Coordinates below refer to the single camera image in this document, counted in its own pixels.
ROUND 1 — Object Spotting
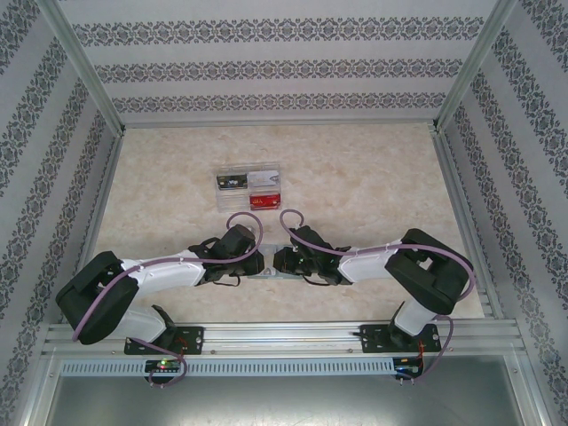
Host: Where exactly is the green leather card holder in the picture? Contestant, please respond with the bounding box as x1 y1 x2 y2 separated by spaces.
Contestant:
248 242 312 281

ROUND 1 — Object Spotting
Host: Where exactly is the clear acrylic card organizer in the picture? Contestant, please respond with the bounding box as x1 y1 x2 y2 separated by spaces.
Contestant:
214 162 285 215

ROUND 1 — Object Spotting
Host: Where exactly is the red VIP card stack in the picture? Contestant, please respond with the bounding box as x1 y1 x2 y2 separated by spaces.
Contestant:
248 193 283 210

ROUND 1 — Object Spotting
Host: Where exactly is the black VIP card stack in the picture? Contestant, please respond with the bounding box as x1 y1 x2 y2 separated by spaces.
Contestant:
216 173 248 191

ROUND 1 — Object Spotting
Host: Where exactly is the silver card stack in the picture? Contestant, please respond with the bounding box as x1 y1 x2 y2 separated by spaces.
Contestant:
247 170 281 190

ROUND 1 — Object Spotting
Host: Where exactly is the grey metal sheet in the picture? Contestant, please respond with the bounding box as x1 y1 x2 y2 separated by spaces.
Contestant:
43 354 545 426

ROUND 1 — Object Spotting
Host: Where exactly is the aluminium mounting rail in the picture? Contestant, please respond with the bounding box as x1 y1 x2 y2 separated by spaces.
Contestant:
42 321 525 356

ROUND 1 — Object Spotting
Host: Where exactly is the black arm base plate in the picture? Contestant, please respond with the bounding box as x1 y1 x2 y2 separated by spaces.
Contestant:
359 323 443 355
123 326 205 356

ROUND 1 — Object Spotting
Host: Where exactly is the slotted grey cable duct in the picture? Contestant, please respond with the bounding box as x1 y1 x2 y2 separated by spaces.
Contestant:
59 356 425 377

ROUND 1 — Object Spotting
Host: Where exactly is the aluminium side rail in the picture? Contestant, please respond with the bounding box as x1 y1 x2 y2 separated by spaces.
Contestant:
61 132 124 325
432 130 496 319

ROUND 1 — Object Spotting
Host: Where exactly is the aluminium frame post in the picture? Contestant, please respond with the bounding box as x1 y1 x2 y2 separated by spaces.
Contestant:
37 0 126 134
430 0 519 133

